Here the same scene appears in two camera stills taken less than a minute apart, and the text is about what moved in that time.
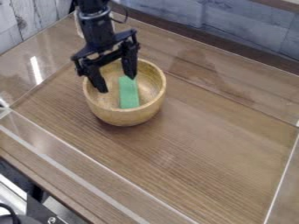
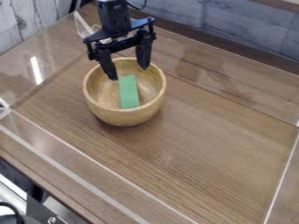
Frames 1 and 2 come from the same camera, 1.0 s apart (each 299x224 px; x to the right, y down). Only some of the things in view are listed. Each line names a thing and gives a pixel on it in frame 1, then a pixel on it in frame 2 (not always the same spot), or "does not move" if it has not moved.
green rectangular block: [129, 93] does not move
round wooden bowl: [107, 103] does not move
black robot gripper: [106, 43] → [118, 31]
